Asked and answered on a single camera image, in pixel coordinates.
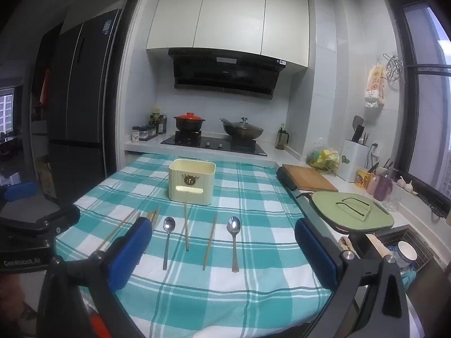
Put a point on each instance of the white wall cabinets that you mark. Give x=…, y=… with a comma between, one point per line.
x=229, y=17

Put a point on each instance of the yellow printed mug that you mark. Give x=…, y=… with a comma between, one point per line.
x=361, y=179

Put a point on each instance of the spice jar with white label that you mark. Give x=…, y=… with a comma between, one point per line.
x=135, y=134

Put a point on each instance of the dark grey refrigerator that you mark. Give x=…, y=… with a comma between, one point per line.
x=81, y=112

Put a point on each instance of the white knife holder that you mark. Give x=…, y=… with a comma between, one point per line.
x=352, y=162

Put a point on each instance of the purple bottle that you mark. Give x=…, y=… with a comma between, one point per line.
x=382, y=187

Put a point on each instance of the red hanging cloth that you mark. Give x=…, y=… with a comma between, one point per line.
x=44, y=88

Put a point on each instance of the clear spice jar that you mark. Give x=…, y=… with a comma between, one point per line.
x=149, y=131
x=143, y=132

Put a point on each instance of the yellow cap sauce bottle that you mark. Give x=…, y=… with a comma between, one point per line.
x=154, y=116

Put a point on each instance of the steel sink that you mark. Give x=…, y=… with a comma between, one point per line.
x=422, y=243

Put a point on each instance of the wooden cutting board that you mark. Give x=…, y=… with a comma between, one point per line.
x=306, y=177

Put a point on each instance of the garlic bulb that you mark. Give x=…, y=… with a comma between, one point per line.
x=409, y=185
x=401, y=182

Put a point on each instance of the dark wok with lid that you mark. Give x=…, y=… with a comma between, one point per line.
x=243, y=130

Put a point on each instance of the pink cup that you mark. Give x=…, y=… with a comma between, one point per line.
x=372, y=185

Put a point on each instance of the clear drinking glass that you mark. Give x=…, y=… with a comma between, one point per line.
x=393, y=200

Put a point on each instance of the cream utensil holder box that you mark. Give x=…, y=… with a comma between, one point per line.
x=192, y=193

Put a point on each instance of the wooden rolling pin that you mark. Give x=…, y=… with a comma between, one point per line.
x=378, y=246

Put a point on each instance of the wooden chopstick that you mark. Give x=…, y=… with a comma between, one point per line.
x=186, y=225
x=118, y=230
x=210, y=243
x=156, y=216

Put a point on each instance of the black range hood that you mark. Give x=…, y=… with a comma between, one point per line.
x=225, y=74

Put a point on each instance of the green rectangular lid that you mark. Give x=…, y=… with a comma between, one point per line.
x=334, y=214

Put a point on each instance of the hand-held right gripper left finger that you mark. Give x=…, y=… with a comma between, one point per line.
x=130, y=250

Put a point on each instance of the wall socket with plug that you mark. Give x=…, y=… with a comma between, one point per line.
x=374, y=147

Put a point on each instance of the plastic bag of sponges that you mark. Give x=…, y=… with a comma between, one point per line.
x=322, y=158

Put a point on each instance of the teal checked tablecloth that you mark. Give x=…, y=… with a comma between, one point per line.
x=253, y=200

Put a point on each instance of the dark framed window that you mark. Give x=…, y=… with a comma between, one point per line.
x=410, y=130

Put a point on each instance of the grey spatula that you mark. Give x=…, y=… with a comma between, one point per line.
x=357, y=121

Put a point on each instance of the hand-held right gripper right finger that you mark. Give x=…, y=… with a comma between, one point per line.
x=313, y=250

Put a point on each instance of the black clay pot red lid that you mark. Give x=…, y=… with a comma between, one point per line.
x=189, y=123

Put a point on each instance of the hanging printed bag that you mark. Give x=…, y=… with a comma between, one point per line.
x=375, y=84

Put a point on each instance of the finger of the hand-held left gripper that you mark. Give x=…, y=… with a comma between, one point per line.
x=21, y=190
x=53, y=219

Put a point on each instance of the metal steamer rack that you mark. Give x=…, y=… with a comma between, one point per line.
x=394, y=67

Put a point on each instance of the black gas hob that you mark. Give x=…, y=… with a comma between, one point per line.
x=211, y=143

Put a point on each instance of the steel spoon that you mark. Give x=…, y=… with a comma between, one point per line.
x=234, y=225
x=169, y=224

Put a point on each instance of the white bowl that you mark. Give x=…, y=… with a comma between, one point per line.
x=407, y=251

